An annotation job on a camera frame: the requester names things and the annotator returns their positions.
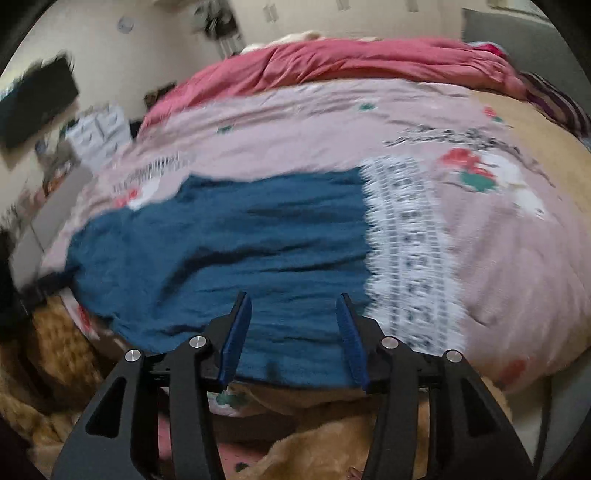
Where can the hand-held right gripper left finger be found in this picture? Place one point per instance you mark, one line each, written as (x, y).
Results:
(236, 332)

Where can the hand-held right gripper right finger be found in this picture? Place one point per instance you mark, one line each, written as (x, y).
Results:
(353, 341)

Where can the blue pants with lace hem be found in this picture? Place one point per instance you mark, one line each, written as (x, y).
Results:
(240, 244)

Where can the person's fluffy tan robe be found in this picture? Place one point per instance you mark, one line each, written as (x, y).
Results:
(55, 355)

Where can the white drawer cabinet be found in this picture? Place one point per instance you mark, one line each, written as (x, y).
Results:
(99, 131)

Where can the pink printed blanket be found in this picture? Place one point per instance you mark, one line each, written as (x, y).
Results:
(295, 129)

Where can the dark patterned bag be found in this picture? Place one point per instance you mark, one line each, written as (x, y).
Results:
(160, 94)

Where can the red quilt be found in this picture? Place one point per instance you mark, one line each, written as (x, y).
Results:
(332, 62)

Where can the cream fluffy cloth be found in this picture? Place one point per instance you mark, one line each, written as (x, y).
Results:
(300, 36)

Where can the coat rack with bags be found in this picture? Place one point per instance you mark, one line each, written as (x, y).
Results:
(224, 27)

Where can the white wardrobe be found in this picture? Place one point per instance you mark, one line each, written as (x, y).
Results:
(351, 18)

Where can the grey pillow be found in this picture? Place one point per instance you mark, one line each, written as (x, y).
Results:
(531, 41)

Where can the black wall television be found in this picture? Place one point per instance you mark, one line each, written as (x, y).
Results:
(34, 99)

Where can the round wall clock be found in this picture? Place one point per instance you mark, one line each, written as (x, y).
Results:
(124, 24)

